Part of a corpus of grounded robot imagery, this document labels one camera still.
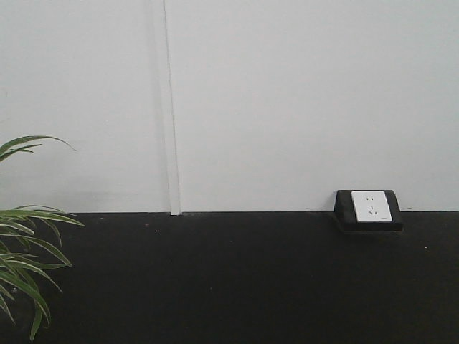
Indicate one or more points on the white wall cable duct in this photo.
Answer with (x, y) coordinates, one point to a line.
(170, 130)

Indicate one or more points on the green potted plant leaves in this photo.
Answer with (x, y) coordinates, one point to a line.
(31, 246)

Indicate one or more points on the white power socket plate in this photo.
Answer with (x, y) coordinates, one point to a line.
(371, 206)

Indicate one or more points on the black socket housing box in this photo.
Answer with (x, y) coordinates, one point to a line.
(346, 218)

